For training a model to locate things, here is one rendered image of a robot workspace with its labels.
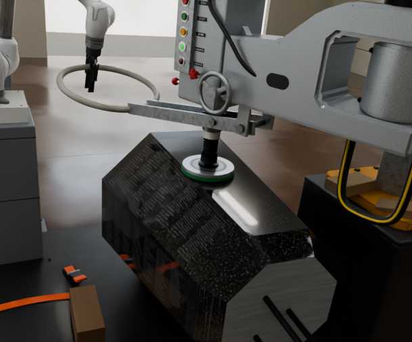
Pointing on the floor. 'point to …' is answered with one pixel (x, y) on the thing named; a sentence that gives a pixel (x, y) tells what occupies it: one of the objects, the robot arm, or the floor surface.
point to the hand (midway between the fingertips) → (89, 84)
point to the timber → (86, 315)
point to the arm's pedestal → (8, 194)
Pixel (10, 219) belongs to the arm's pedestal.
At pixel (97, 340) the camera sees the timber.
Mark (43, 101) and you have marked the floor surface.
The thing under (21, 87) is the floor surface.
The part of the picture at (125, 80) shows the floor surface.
